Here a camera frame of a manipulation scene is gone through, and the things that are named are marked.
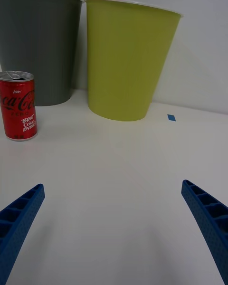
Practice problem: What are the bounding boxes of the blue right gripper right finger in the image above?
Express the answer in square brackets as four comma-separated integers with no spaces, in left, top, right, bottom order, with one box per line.
[181,180,228,285]

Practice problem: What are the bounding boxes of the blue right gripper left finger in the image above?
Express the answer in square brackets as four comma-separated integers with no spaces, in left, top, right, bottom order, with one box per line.
[0,183,46,285]

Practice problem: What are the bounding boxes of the red drink can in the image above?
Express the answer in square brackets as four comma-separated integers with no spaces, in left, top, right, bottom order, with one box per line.
[0,71,38,142]

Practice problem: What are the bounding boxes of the grey plastic waste bin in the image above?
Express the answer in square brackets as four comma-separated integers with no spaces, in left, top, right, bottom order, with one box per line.
[0,0,85,107]

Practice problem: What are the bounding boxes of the yellow-green plastic waste bin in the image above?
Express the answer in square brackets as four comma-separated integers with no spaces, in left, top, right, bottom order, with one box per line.
[84,0,185,122]

